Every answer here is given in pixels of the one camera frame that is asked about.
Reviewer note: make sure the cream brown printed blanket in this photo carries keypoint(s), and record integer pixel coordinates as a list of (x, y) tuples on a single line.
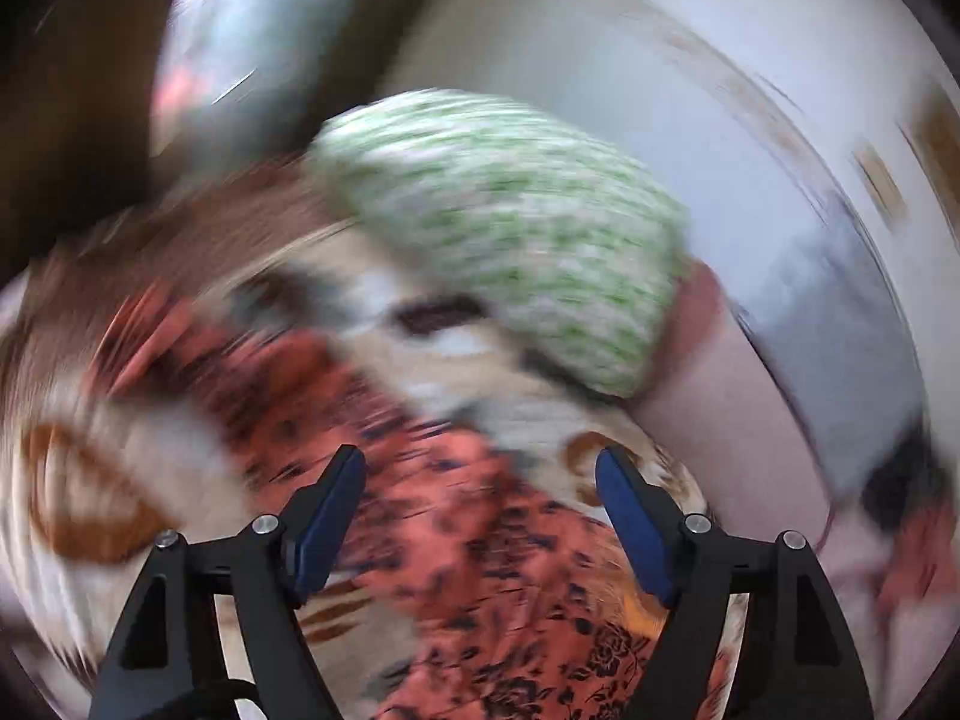
[(97, 465)]

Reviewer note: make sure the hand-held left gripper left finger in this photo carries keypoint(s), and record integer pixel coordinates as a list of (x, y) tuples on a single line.
[(324, 521)]

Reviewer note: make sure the orange floral cloth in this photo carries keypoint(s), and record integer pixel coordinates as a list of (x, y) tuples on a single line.
[(480, 510)]

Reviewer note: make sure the pink pillow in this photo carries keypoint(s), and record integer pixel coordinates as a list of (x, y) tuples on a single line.
[(727, 420)]

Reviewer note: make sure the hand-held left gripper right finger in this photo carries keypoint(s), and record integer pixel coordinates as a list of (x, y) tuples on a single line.
[(634, 517)]

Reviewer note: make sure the window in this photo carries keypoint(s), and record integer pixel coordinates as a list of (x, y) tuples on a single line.
[(217, 37)]

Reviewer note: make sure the grey pillow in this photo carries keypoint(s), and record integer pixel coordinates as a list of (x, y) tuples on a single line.
[(832, 345)]

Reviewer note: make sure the green white patterned pillow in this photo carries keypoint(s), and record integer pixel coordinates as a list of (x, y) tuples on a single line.
[(517, 232)]

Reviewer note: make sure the brown wall switch plate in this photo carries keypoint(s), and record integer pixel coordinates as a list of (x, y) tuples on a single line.
[(939, 136), (877, 180)]

